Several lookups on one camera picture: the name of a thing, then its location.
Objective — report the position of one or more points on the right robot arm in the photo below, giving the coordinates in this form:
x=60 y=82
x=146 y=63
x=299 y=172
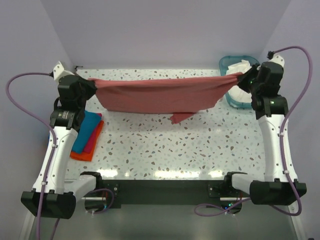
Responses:
x=275 y=155

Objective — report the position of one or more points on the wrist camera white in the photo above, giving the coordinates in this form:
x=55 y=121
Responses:
x=59 y=71
x=275 y=58

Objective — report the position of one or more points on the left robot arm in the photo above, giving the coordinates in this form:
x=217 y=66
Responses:
x=57 y=160

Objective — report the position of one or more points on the aluminium rail frame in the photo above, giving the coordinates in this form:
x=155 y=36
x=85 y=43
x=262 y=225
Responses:
x=50 y=197

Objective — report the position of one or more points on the salmon pink t shirt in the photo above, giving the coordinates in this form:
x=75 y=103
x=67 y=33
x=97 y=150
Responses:
x=180 y=97

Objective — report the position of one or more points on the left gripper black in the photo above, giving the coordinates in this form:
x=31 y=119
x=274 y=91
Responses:
x=90 y=85

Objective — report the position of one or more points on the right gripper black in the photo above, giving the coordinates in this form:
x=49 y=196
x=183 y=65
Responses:
x=243 y=78

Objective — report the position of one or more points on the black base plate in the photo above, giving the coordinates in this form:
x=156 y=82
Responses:
x=117 y=193

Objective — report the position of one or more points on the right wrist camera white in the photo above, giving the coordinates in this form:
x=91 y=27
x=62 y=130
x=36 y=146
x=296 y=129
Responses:
x=275 y=58

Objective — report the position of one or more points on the folded orange t shirt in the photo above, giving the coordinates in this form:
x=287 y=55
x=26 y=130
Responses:
x=83 y=156

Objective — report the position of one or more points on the folded teal t shirt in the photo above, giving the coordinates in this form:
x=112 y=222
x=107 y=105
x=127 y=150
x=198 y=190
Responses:
x=91 y=120

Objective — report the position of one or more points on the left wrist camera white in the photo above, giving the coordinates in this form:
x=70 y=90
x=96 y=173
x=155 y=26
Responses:
x=59 y=71

